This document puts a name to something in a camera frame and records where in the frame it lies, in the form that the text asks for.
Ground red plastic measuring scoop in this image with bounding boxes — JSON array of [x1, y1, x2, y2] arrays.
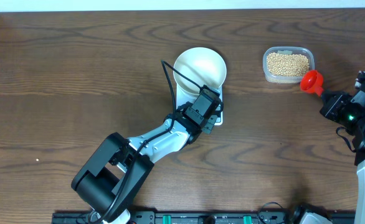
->
[[300, 70, 324, 97]]

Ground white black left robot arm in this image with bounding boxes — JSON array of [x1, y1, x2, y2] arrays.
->
[[71, 85, 224, 223]]

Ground white digital kitchen scale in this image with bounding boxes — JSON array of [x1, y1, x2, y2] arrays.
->
[[176, 85, 224, 126]]

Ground cream round bowl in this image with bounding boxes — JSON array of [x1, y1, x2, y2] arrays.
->
[[173, 47, 227, 89]]

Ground clear container of soybeans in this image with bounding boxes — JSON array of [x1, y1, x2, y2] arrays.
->
[[262, 47, 315, 84]]

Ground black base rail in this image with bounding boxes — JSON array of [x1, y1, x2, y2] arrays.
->
[[51, 202, 356, 224]]

